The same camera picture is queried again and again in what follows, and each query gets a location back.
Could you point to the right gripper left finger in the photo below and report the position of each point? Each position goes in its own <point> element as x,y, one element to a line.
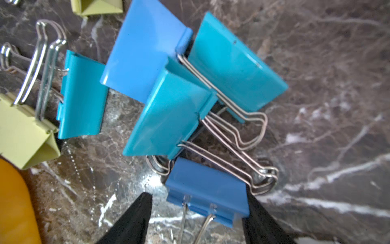
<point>131,228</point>

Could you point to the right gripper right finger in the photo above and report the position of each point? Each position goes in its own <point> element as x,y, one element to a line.
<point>260,227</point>

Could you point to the blue binder clip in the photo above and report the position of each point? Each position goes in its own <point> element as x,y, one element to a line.
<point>149,35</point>
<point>181,100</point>
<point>217,195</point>

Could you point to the yellow plastic storage box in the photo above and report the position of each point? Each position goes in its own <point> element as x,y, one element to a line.
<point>18,221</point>

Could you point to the blue binder clip top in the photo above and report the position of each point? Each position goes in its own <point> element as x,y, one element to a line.
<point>181,100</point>

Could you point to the yellow binder clip top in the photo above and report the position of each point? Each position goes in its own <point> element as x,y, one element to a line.
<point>96,7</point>

